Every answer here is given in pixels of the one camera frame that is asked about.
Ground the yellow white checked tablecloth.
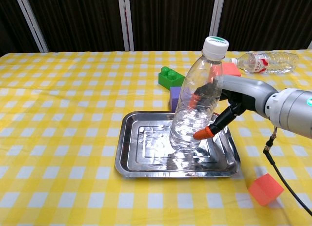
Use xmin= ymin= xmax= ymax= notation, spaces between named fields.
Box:
xmin=0 ymin=49 xmax=312 ymax=226

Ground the small orange foam cube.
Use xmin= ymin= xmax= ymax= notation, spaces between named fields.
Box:
xmin=248 ymin=173 xmax=285 ymax=207

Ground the purple foam cube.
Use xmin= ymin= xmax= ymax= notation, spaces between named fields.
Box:
xmin=169 ymin=86 xmax=182 ymax=114

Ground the green plastic building block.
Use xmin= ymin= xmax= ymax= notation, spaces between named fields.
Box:
xmin=157 ymin=66 xmax=186 ymax=91

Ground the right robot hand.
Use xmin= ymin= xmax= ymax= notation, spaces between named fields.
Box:
xmin=189 ymin=74 xmax=278 ymax=141

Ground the large orange foam cube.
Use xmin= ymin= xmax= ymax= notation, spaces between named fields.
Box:
xmin=210 ymin=62 xmax=242 ymax=78

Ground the black pleated curtain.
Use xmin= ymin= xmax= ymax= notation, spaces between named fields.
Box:
xmin=0 ymin=0 xmax=312 ymax=56

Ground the rectangular metal tray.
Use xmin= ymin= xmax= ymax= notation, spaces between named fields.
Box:
xmin=114 ymin=110 xmax=241 ymax=179

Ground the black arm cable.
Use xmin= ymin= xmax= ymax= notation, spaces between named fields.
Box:
xmin=262 ymin=125 xmax=312 ymax=217

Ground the clear bottle red label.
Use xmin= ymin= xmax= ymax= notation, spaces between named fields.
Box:
xmin=231 ymin=52 xmax=300 ymax=75

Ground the clear bottle green-print cap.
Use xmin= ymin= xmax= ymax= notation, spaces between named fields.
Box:
xmin=168 ymin=36 xmax=231 ymax=156

